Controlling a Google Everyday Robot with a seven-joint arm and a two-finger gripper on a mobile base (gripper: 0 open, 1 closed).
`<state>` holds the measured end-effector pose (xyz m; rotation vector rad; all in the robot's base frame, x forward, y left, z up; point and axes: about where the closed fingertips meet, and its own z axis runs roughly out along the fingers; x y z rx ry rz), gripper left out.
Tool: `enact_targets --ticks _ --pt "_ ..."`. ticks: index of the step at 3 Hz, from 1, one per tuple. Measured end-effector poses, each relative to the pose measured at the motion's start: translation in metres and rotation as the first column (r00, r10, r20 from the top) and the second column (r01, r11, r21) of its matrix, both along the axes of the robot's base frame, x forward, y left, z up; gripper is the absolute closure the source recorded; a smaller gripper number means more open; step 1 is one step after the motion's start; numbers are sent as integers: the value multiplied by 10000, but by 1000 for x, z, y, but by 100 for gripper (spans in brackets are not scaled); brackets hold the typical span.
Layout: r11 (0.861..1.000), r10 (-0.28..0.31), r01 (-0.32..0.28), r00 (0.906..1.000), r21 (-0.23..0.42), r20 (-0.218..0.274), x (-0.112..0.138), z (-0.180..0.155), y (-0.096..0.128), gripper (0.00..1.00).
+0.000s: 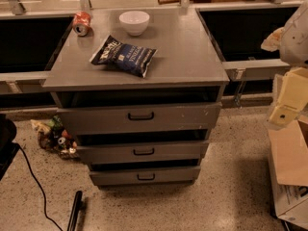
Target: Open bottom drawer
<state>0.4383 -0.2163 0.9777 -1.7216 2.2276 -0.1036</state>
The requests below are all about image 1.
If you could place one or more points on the grey middle drawer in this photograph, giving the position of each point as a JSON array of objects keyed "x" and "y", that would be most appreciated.
[{"x": 142, "y": 152}]

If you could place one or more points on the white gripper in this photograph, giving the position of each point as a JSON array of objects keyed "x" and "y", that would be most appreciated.
[{"x": 295, "y": 40}]

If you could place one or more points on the orange soda can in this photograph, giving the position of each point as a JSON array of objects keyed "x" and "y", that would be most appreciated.
[{"x": 81, "y": 23}]

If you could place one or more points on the white bowl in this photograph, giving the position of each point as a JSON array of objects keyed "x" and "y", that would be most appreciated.
[{"x": 134, "y": 22}]

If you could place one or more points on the cardboard box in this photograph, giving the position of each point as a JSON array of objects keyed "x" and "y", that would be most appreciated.
[{"x": 288, "y": 166}]

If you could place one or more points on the left grey bin frame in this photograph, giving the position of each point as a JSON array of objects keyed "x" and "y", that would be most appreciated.
[{"x": 29, "y": 46}]

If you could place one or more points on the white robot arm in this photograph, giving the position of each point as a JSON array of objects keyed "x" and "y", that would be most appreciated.
[{"x": 291, "y": 41}]

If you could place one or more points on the grey bin frame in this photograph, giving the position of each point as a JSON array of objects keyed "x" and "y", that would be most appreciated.
[
  {"x": 29, "y": 46},
  {"x": 237, "y": 33}
]

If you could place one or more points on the brown wooden stick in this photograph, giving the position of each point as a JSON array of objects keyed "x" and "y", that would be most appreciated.
[{"x": 162, "y": 2}]

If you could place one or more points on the right grey bin frame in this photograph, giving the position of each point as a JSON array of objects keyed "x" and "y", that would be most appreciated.
[{"x": 237, "y": 33}]

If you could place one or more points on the black bar on floor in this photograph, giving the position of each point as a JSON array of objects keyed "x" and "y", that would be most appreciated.
[{"x": 75, "y": 211}]

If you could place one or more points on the grey drawer cabinet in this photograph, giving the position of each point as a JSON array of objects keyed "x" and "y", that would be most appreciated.
[{"x": 185, "y": 69}]

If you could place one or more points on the blue chip bag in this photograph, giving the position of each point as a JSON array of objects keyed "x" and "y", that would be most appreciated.
[{"x": 127, "y": 57}]

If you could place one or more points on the black equipment at left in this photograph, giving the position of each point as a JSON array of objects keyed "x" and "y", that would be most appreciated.
[{"x": 8, "y": 148}]

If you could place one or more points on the grey top drawer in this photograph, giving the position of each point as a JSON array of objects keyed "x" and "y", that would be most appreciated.
[{"x": 139, "y": 118}]

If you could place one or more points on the grey bottom drawer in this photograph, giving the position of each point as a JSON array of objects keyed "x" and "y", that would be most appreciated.
[{"x": 144, "y": 176}]

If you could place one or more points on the grey drawer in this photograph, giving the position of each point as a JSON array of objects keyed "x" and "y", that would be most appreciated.
[
  {"x": 144, "y": 176},
  {"x": 142, "y": 152},
  {"x": 139, "y": 118}
]

